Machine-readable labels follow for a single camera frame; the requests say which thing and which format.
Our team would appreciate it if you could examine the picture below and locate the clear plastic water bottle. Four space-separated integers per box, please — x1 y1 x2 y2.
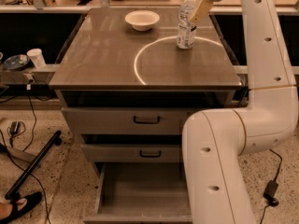
177 0 197 49

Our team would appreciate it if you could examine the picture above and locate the grey drawer cabinet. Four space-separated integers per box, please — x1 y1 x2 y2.
49 7 243 179

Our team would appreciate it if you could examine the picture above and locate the black power adapter right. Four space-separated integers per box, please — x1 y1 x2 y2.
263 180 278 207

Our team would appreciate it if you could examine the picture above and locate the black pole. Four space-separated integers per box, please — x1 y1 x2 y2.
5 131 62 200

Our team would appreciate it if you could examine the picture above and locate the open bottom drawer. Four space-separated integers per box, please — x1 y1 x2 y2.
83 162 192 224

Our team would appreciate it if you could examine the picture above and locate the black cable left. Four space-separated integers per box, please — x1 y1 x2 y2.
0 84 52 224

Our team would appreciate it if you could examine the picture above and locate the top drawer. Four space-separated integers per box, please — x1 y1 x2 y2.
62 107 195 135

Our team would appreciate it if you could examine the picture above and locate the black power adapter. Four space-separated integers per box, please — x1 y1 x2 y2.
9 121 20 135
263 180 278 207

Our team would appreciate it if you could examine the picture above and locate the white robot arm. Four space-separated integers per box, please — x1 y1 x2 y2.
182 0 298 224

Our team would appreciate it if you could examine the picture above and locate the white bowl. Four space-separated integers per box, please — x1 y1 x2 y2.
125 10 160 32

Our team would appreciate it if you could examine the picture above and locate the middle drawer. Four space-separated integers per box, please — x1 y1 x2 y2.
81 144 182 162

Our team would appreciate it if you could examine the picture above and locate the black power adapter left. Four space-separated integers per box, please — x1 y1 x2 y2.
9 121 20 135

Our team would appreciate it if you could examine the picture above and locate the white paper cup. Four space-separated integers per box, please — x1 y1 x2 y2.
27 49 46 68

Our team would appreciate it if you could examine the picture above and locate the dark blue bowl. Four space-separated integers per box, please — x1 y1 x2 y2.
3 54 30 71

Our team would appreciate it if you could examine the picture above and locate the black shoe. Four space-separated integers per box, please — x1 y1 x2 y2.
0 191 42 224

